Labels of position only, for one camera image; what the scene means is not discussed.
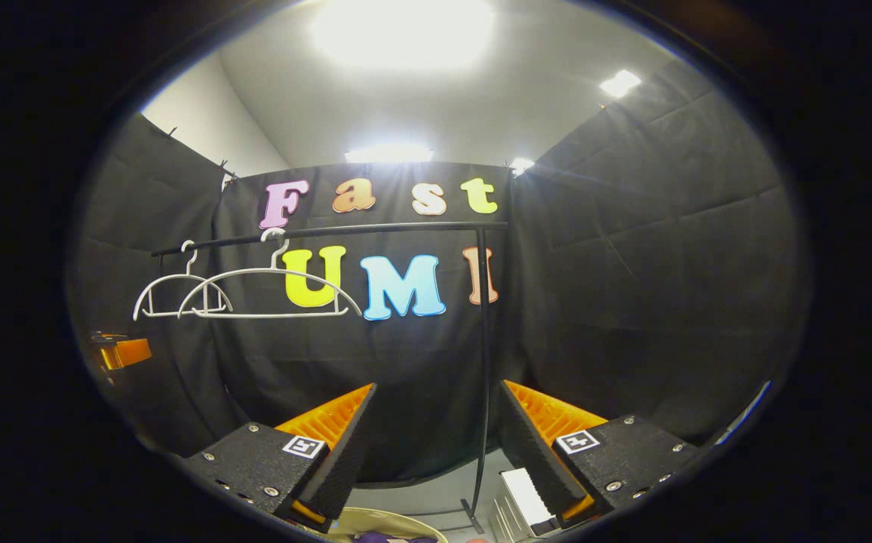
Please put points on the black metal clothes rack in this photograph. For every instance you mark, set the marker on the black metal clothes rack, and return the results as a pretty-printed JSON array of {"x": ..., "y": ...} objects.
[{"x": 483, "y": 362}]

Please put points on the ceiling light panel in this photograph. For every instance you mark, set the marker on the ceiling light panel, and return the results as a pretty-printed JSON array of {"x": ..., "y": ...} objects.
[
  {"x": 520, "y": 164},
  {"x": 621, "y": 83}
]

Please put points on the white box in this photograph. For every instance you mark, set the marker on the white box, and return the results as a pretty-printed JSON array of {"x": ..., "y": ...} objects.
[{"x": 526, "y": 498}]

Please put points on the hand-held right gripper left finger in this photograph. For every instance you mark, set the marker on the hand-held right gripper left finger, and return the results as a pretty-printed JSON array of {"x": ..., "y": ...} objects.
[{"x": 345, "y": 452}]

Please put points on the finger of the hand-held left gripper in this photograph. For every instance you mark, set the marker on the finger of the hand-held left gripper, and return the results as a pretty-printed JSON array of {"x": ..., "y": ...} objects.
[{"x": 130, "y": 352}]

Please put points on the purple ribbed shirt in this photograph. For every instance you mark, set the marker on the purple ribbed shirt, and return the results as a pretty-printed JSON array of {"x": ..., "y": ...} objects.
[{"x": 383, "y": 538}]

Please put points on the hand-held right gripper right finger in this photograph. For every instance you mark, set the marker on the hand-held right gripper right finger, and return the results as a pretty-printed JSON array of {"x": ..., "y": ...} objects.
[{"x": 530, "y": 452}]

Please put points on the white plastic clothes hanger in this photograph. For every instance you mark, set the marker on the white plastic clothes hanger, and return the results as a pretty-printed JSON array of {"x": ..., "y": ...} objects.
[
  {"x": 164, "y": 314},
  {"x": 277, "y": 315}
]

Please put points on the beige laundry hamper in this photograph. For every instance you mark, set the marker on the beige laundry hamper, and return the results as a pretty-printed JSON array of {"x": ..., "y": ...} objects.
[{"x": 376, "y": 520}]

